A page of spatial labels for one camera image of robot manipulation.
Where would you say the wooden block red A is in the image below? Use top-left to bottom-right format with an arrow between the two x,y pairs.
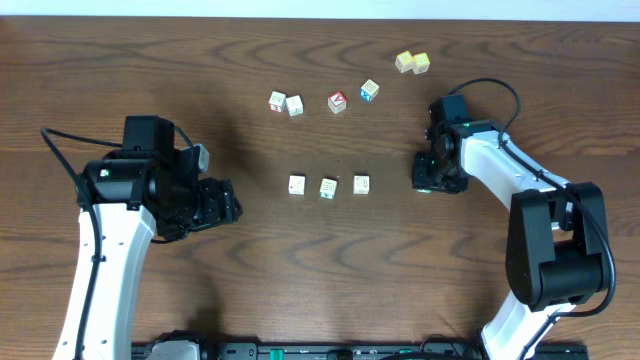
328,91 -> 347,114

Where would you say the yellow wooden block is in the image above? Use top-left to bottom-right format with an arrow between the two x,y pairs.
395,51 -> 415,73
413,52 -> 431,74

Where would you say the wooden block red 3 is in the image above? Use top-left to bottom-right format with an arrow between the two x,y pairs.
268,91 -> 286,112

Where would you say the wooden block letter Y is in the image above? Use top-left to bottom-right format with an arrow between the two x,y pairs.
353,175 -> 370,195

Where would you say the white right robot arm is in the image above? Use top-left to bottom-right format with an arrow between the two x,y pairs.
412,120 -> 616,359

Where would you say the yellow wooden block right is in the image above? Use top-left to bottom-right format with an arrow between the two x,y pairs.
413,52 -> 431,74

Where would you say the wooden block blue X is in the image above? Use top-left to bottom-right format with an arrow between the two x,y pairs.
360,79 -> 380,102

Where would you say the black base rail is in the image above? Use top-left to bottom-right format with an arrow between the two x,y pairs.
130,329 -> 590,360

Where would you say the wooden block with dots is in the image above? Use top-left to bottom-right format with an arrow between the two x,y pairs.
288,175 -> 306,195

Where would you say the wooden block blue T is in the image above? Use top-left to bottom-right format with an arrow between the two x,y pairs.
286,95 -> 304,116

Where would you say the wooden block green edge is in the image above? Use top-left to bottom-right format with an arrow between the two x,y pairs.
319,178 -> 338,200

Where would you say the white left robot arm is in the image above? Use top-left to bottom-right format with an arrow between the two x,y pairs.
54,155 -> 242,359

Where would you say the yellow wooden block left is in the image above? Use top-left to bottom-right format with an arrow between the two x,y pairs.
395,51 -> 415,73

